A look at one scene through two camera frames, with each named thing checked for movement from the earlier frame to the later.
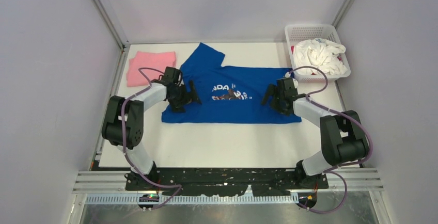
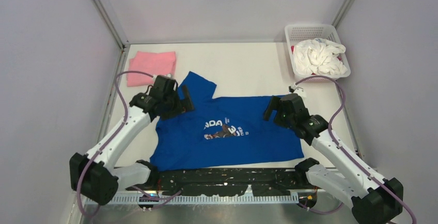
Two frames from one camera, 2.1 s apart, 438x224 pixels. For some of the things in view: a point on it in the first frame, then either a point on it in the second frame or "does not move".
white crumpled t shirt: x=319 y=53 does not move
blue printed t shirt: x=228 y=94 -> x=219 y=129
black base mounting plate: x=228 y=182 does not move
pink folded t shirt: x=159 y=61 does not move
